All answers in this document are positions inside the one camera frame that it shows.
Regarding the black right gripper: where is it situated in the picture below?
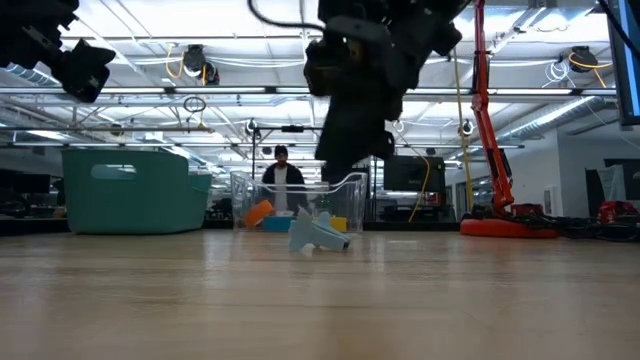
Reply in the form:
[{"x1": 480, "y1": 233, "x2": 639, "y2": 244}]
[{"x1": 303, "y1": 14, "x2": 406, "y2": 185}]

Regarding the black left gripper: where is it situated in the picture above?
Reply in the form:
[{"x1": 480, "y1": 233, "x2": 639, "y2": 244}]
[{"x1": 0, "y1": 0, "x2": 117, "y2": 104}]

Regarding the blue tape roll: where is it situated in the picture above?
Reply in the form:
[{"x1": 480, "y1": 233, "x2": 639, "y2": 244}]
[{"x1": 262, "y1": 215, "x2": 296, "y2": 233}]

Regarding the orange tape roll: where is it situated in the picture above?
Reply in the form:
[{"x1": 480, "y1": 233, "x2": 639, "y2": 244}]
[{"x1": 243, "y1": 199, "x2": 275, "y2": 230}]

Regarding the person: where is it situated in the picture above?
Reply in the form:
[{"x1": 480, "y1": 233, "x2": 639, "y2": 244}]
[{"x1": 260, "y1": 144, "x2": 310, "y2": 214}]

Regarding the dark background monitor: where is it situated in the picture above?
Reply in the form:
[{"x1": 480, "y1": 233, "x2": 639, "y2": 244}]
[{"x1": 383, "y1": 155, "x2": 446, "y2": 193}]

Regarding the lower silver binder clip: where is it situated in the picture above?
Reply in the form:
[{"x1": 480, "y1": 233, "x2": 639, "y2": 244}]
[{"x1": 288, "y1": 207, "x2": 351, "y2": 253}]

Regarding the clear plastic bin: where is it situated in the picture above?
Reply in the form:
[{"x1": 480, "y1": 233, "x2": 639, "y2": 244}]
[{"x1": 229, "y1": 170, "x2": 370, "y2": 234}]

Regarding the teal plastic bin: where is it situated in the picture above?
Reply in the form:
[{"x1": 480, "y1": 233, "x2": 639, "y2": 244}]
[{"x1": 61, "y1": 148, "x2": 213, "y2": 235}]

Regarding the red desk lamp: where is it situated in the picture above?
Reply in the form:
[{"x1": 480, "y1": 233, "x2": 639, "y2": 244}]
[{"x1": 459, "y1": 0, "x2": 560, "y2": 239}]

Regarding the red box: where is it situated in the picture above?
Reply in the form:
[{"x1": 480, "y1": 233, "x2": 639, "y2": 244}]
[{"x1": 509, "y1": 202, "x2": 544, "y2": 217}]

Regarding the red bag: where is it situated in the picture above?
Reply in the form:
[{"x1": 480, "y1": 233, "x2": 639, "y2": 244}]
[{"x1": 597, "y1": 200, "x2": 640, "y2": 225}]

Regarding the computer monitor with blue screen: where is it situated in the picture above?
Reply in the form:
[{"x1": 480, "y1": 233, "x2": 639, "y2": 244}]
[{"x1": 597, "y1": 0, "x2": 640, "y2": 126}]

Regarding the black metal gantry frame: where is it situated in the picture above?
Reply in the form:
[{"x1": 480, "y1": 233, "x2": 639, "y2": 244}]
[{"x1": 251, "y1": 124, "x2": 334, "y2": 176}]

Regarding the yellow curved background cable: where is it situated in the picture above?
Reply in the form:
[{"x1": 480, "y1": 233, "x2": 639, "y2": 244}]
[{"x1": 407, "y1": 129, "x2": 432, "y2": 224}]

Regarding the black ceiling cable reel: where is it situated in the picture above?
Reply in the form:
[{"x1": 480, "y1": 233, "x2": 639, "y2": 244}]
[
  {"x1": 568, "y1": 44, "x2": 596, "y2": 74},
  {"x1": 181, "y1": 43, "x2": 221, "y2": 86}
]

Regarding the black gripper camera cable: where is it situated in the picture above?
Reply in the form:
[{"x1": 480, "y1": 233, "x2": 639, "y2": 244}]
[{"x1": 247, "y1": 0, "x2": 326, "y2": 32}]

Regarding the black cable bundle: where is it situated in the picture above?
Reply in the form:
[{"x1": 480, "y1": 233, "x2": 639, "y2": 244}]
[{"x1": 519, "y1": 209, "x2": 640, "y2": 244}]

